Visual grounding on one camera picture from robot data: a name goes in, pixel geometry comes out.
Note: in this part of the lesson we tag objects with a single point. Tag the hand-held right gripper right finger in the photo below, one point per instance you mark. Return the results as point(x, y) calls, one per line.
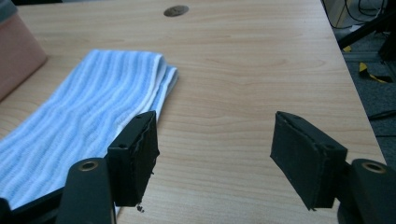
point(303, 158)

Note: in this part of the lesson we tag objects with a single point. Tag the blue white striped towel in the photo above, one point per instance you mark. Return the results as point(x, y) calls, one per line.
point(77, 121)

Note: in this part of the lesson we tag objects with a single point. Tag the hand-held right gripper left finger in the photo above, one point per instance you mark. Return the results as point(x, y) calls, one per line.
point(132, 165)

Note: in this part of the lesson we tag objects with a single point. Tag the black stand leg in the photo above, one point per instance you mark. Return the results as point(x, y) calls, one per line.
point(365, 29)

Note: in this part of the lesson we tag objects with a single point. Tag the yellow black floor tape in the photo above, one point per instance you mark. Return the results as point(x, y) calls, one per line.
point(372, 73)

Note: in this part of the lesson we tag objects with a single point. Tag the pink box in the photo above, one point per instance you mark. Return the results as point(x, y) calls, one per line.
point(15, 56)

